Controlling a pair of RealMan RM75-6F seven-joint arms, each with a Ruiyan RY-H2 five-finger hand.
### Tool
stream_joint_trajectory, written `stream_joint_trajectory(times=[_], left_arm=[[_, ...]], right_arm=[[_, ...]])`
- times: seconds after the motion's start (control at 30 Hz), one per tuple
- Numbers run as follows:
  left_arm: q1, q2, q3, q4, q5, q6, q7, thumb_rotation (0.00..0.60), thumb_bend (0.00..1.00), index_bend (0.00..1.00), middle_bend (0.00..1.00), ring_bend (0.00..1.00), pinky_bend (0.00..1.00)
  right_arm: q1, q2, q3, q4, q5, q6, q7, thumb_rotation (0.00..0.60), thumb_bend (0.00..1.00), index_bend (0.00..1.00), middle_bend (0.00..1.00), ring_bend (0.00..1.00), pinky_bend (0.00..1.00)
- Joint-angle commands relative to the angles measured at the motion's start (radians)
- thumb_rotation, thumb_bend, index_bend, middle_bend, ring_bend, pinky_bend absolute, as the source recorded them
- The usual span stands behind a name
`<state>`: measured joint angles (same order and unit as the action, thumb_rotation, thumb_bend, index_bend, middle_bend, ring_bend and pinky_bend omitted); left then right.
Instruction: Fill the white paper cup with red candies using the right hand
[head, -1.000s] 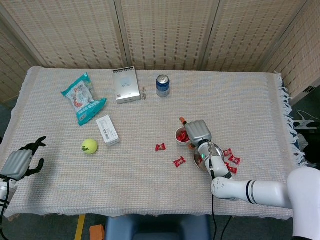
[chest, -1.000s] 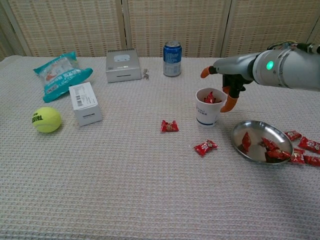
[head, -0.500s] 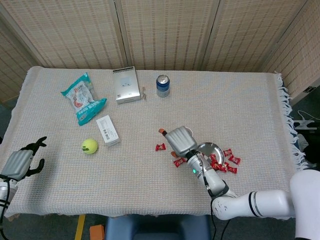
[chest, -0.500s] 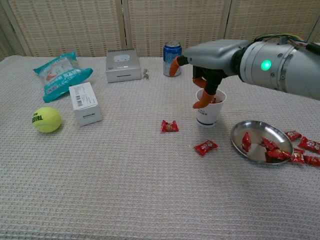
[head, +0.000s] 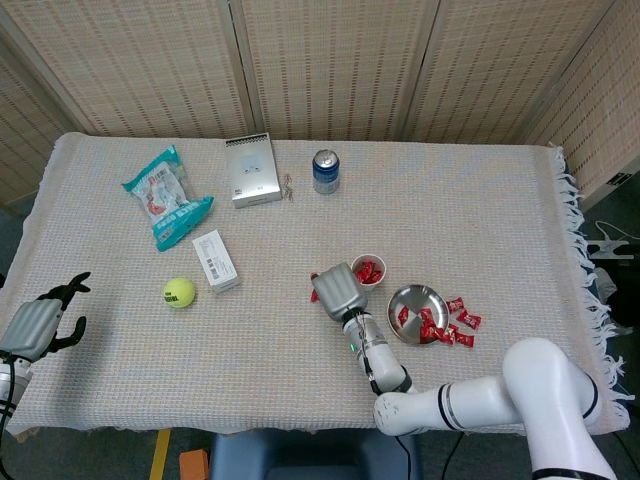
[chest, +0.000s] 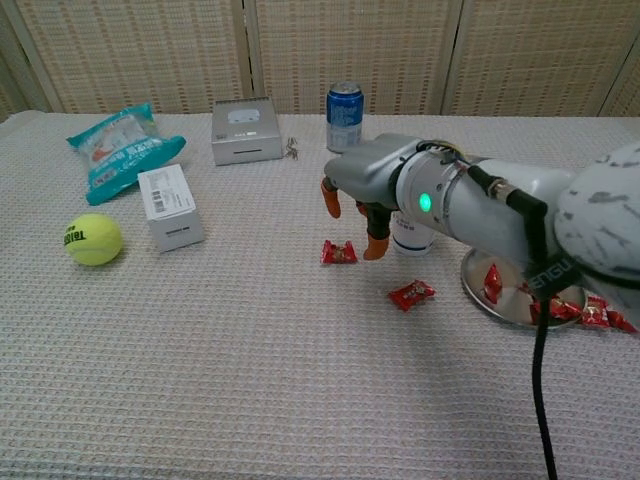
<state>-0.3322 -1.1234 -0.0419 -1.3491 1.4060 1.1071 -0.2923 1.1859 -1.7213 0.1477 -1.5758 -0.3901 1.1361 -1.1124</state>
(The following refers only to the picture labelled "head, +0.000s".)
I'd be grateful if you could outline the silver metal bowl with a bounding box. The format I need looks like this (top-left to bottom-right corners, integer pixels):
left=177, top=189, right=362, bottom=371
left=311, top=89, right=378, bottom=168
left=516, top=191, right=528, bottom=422
left=387, top=283, right=450, bottom=347

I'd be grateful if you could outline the white paper cup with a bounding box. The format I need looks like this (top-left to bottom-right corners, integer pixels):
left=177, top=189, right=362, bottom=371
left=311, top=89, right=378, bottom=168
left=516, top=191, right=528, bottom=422
left=350, top=253, right=388, bottom=293

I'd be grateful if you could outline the small white barcode box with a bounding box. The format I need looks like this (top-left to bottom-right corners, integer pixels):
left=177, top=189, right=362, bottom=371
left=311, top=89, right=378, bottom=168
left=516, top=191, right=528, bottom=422
left=191, top=229, right=242, bottom=295

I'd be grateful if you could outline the teal snack bag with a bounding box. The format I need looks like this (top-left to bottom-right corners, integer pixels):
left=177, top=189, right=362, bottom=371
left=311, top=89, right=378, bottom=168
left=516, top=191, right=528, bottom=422
left=121, top=144, right=215, bottom=253

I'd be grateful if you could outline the beige waffle-weave tablecloth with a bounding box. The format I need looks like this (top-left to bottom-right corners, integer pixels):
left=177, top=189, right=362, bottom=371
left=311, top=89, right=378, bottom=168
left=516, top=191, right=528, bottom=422
left=0, top=130, right=637, bottom=437

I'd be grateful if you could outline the blue soda can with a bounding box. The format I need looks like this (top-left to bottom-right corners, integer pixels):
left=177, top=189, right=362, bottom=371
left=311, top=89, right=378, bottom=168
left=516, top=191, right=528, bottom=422
left=312, top=148, right=341, bottom=196

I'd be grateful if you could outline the woven bamboo screen panel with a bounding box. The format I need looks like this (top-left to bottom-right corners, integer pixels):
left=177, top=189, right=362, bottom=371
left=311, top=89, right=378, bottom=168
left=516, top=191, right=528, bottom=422
left=522, top=0, right=640, bottom=211
left=402, top=0, right=619, bottom=146
left=229, top=0, right=444, bottom=144
left=0, top=0, right=256, bottom=139
left=0, top=37, right=89, bottom=206

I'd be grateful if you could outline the yellow tennis ball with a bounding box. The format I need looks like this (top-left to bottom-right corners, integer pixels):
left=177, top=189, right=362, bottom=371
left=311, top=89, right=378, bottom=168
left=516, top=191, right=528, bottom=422
left=163, top=277, right=197, bottom=310

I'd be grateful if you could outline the orange block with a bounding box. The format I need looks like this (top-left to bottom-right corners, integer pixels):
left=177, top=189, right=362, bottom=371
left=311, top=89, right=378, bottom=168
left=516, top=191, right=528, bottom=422
left=178, top=448, right=210, bottom=480

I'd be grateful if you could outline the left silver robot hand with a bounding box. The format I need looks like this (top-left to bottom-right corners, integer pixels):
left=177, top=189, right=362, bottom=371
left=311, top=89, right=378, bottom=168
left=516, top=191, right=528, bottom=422
left=0, top=271, right=92, bottom=362

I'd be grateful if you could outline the silver grey flat box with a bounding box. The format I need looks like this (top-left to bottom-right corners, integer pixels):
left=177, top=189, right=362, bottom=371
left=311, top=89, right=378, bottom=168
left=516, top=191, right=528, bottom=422
left=224, top=132, right=283, bottom=210

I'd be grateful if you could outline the white clamp stand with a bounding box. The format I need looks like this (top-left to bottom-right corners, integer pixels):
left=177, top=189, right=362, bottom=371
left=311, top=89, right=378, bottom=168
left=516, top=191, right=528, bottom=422
left=585, top=237, right=632, bottom=261

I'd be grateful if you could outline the yellow floor tape strip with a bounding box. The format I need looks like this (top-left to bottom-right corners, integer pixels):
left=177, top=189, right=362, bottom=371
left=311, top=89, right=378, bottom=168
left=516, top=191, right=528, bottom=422
left=148, top=429, right=172, bottom=480

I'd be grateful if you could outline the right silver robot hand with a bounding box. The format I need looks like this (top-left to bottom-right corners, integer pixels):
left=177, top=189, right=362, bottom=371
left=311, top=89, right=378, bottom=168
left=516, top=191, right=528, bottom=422
left=310, top=262, right=370, bottom=322

